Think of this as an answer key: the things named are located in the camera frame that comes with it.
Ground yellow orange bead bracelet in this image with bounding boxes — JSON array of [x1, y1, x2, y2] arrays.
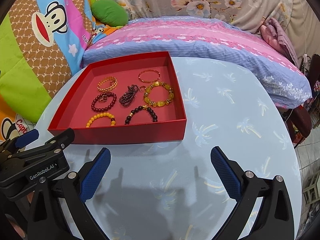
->
[[85, 112, 117, 129]]

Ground wide gold cuff bracelet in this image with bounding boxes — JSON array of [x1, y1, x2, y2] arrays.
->
[[96, 76, 118, 93]]

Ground dark red bead bracelet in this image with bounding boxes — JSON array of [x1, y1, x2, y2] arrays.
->
[[90, 91, 118, 113]]

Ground small dark bead mala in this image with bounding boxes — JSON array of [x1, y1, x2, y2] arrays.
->
[[119, 85, 139, 107]]

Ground dark brown gold bead bracelet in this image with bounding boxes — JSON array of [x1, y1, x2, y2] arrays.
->
[[124, 105, 158, 126]]

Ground translucent yellow bead bracelet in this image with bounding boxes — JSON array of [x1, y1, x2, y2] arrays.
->
[[143, 81, 175, 108]]

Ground thin gold bangle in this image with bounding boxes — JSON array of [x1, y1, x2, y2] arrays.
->
[[138, 69, 161, 83]]

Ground gold hoop earring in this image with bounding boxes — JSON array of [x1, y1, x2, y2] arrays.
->
[[99, 94, 108, 102]]

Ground person left hand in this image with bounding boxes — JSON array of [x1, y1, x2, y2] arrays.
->
[[4, 191, 34, 239]]

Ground red cardboard box tray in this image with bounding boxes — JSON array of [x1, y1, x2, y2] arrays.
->
[[48, 51, 187, 144]]

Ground light blue palm tablecloth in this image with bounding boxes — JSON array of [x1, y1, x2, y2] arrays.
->
[[24, 56, 303, 240]]

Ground colourful monkey cartoon quilt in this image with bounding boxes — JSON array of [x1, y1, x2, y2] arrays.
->
[[1, 0, 115, 141]]

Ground green cushion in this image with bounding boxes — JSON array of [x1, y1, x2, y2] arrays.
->
[[91, 0, 129, 27]]

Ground pink purple folded cloth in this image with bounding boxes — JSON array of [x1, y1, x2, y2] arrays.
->
[[259, 17, 298, 66]]

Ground grey floral sheet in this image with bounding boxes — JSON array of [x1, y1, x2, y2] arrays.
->
[[114, 0, 319, 57]]

